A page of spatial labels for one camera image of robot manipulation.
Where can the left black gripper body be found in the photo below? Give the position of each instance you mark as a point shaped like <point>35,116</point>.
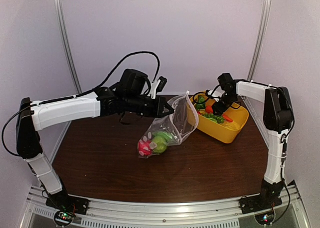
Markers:
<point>134,104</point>

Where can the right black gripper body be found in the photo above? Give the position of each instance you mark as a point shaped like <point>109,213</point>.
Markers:
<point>229,99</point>

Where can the clear zip top bag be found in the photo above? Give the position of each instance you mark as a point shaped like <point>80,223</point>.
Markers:
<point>177,123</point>

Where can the orange toy carrot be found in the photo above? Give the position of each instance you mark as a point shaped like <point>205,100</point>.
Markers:
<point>209,109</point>

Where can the yellow plastic basket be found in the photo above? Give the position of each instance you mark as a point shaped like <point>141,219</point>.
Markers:
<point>237,112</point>

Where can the light green toy squash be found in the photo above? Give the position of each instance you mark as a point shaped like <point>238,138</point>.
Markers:
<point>160,144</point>

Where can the red toy pepper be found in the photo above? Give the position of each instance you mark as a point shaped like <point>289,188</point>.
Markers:
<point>144,148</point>

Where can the green toy grapes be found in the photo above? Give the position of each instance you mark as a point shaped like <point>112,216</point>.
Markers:
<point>215,118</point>

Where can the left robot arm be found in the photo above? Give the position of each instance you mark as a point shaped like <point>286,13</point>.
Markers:
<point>36,116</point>

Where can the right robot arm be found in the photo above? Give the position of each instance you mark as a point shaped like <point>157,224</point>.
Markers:
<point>278,119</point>

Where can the green toy leafy vegetable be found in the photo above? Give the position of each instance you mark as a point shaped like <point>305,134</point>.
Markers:
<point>200,102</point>

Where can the yellow toy lemon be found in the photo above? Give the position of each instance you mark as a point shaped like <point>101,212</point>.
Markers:
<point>231,126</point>

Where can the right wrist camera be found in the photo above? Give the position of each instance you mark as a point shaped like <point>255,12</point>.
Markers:
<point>211,93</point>

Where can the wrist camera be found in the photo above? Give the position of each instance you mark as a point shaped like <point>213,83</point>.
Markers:
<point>211,93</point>
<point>157,86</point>

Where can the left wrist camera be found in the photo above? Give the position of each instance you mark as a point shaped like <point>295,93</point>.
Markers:
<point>157,86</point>

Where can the right metal frame post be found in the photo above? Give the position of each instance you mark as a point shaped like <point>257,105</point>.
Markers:
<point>263,24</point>

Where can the metal frame post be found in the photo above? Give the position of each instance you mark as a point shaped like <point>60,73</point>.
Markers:
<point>66,44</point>
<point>263,24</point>

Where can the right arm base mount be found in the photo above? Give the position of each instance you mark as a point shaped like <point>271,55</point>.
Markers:
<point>256,203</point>

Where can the front aluminium rail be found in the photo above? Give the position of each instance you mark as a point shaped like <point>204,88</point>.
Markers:
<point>216,213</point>

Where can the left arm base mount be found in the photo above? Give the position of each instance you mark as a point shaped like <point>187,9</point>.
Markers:
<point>68,203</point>

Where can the left metal frame post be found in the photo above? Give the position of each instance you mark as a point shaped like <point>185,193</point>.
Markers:
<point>66,44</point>

